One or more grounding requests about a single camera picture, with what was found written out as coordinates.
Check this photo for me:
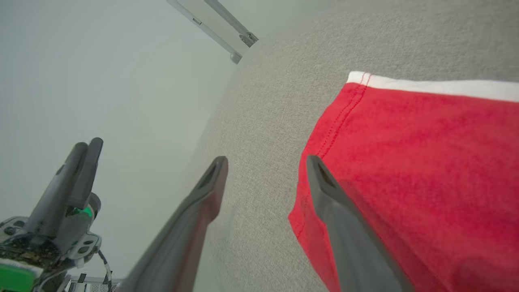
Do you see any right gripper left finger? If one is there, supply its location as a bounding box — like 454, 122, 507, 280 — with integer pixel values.
120, 156, 229, 292

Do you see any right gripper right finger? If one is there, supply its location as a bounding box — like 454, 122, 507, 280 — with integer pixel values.
306, 155, 412, 292

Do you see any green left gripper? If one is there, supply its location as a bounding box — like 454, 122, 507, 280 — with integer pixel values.
0, 137, 104, 292

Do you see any red Bulls print garment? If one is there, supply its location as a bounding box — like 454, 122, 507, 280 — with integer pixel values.
288, 71, 519, 292

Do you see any white background equipment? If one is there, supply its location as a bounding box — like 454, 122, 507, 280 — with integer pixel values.
67, 274, 122, 292

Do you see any grey fabric sofa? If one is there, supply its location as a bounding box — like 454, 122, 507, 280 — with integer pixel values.
178, 0, 519, 292

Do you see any black left camera cable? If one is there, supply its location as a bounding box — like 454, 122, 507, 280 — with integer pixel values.
97, 249, 113, 284

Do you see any grey frame rail with foot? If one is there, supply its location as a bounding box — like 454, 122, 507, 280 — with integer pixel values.
166, 0, 244, 64

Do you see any grey frame rail with bracket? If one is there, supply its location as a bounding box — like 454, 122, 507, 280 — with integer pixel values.
203, 0, 260, 47

